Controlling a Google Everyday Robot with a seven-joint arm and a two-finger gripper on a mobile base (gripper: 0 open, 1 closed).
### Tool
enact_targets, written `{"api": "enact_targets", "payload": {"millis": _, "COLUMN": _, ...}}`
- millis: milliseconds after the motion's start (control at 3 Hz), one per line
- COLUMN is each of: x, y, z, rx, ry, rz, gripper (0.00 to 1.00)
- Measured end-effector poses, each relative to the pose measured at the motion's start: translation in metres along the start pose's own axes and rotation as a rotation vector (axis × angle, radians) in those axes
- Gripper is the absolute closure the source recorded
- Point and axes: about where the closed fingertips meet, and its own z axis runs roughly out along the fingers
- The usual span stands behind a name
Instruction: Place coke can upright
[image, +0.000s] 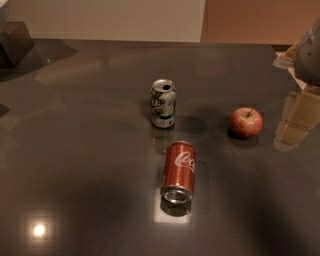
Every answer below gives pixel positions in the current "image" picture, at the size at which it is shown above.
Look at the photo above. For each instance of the red apple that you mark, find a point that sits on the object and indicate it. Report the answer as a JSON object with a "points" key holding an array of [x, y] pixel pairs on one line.
{"points": [[245, 122]]}

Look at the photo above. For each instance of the red coke can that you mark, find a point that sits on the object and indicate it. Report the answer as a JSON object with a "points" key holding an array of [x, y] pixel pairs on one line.
{"points": [[179, 173]]}

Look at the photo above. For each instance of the silver green soda can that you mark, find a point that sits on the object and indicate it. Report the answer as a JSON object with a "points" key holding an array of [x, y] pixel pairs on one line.
{"points": [[163, 102]]}

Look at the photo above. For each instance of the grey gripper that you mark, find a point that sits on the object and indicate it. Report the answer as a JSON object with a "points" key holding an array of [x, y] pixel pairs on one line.
{"points": [[309, 56]]}

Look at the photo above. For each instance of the dark box at left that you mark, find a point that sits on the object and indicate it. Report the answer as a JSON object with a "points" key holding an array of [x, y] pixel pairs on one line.
{"points": [[15, 44]]}

